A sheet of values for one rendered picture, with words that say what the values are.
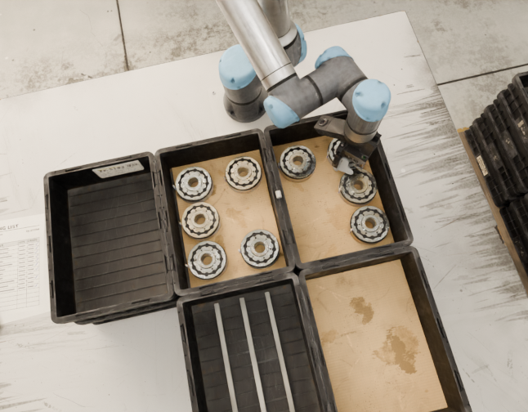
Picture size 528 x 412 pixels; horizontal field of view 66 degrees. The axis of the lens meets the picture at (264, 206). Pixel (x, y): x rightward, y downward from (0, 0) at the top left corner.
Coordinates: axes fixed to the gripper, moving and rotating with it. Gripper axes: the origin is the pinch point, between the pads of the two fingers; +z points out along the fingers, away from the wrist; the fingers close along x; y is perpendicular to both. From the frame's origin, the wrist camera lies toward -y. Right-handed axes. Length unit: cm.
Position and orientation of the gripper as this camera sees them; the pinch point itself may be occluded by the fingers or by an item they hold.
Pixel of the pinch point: (339, 159)
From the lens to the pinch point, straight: 118.5
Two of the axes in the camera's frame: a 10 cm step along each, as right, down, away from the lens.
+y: 8.3, 5.2, -1.9
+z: 0.3, 3.0, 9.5
